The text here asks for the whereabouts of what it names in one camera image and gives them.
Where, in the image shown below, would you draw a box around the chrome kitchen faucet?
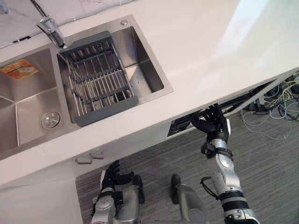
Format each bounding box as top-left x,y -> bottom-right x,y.
30,0 -> 68,49

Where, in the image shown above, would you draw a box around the tangled cables on floor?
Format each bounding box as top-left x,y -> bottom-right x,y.
240,72 -> 299,140

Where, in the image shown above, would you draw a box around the silver robot leg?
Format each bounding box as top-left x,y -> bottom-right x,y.
109,172 -> 145,224
171,175 -> 210,224

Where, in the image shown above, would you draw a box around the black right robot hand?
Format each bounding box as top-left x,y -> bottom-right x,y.
192,105 -> 232,143

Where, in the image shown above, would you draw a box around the grey sink drying rack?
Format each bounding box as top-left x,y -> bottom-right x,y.
57,30 -> 140,127

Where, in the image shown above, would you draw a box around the stainless steel double sink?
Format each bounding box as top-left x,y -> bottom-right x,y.
0,14 -> 174,161

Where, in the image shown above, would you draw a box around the silver left robot leg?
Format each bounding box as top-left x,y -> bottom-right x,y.
109,172 -> 145,224

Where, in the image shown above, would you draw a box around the dishwasher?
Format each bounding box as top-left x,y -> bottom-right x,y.
166,79 -> 278,139

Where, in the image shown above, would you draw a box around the round steel sink drain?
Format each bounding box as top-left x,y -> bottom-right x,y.
40,110 -> 62,130

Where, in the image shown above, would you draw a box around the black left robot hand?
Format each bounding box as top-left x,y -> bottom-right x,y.
100,159 -> 121,189

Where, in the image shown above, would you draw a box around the silver right robot leg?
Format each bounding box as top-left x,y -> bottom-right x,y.
171,175 -> 210,224

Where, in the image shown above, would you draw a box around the orange sticker label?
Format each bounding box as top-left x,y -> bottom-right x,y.
0,59 -> 39,81

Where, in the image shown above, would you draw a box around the white cabinet handle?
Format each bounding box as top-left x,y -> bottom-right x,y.
74,156 -> 93,165
90,151 -> 105,160

